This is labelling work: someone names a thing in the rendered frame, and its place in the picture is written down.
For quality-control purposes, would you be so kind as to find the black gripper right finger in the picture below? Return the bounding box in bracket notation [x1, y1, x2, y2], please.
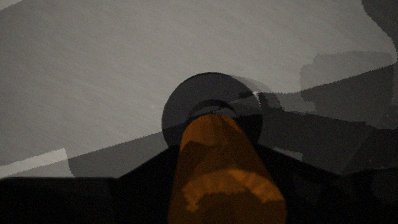
[252, 143, 398, 224]

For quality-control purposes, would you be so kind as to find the orange cylinder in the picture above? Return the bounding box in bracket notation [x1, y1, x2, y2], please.
[168, 114, 287, 224]

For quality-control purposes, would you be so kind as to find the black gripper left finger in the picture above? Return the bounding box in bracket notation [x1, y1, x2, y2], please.
[0, 145, 180, 224]

